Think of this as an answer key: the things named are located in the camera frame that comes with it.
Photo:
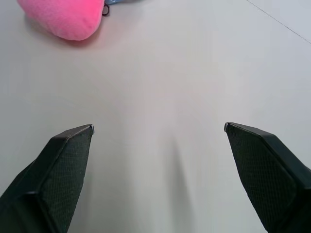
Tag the small blue object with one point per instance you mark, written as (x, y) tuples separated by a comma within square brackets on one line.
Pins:
[(116, 2)]

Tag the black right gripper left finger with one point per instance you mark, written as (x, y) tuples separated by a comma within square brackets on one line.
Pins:
[(56, 174)]

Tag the pink plush toy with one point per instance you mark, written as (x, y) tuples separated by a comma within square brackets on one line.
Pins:
[(65, 17)]

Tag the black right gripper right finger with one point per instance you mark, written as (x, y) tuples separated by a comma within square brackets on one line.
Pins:
[(264, 174)]

